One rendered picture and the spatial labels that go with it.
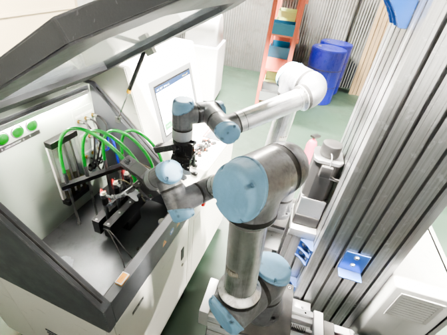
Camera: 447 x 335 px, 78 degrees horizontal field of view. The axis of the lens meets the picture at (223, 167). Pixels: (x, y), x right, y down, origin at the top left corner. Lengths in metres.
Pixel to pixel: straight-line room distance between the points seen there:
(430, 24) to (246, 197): 0.47
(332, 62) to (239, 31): 2.41
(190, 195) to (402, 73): 0.62
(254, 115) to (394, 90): 0.42
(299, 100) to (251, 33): 5.87
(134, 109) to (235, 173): 1.00
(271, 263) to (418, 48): 0.64
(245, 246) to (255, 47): 6.42
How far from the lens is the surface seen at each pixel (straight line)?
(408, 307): 1.15
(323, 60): 5.43
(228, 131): 0.89
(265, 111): 0.96
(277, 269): 0.88
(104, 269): 1.41
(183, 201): 0.87
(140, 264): 1.25
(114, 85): 1.46
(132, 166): 1.02
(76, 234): 1.57
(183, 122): 0.98
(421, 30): 0.70
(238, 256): 0.65
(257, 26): 6.82
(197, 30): 4.66
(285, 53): 5.32
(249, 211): 0.50
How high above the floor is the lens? 1.97
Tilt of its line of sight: 36 degrees down
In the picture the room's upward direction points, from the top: 7 degrees clockwise
